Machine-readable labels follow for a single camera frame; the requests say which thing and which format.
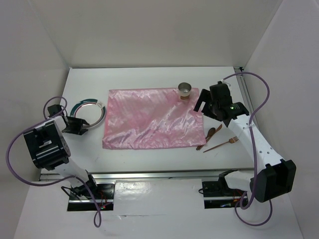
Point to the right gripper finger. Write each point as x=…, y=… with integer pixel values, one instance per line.
x=212, y=115
x=204, y=97

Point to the pink satin rose cloth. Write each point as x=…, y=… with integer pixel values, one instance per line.
x=152, y=119

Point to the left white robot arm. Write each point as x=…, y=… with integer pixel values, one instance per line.
x=49, y=150

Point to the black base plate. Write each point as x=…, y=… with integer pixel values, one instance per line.
x=104, y=197
x=215, y=197

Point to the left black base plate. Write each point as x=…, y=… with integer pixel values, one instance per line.
x=104, y=197

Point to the small metal cup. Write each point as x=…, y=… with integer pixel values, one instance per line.
x=184, y=90

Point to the dark wooden spoon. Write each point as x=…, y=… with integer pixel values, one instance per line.
x=210, y=133

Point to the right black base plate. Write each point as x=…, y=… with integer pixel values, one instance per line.
x=215, y=197

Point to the white plate with coloured rim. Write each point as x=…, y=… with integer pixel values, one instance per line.
x=93, y=111

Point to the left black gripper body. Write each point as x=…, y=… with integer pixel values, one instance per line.
x=75, y=126

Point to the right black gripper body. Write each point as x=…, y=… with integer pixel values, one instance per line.
x=213, y=105

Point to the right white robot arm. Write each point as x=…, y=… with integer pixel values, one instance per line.
x=272, y=176

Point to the front aluminium rail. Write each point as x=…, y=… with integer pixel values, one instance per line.
x=158, y=175

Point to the wooden knife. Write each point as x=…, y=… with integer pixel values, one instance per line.
x=217, y=129

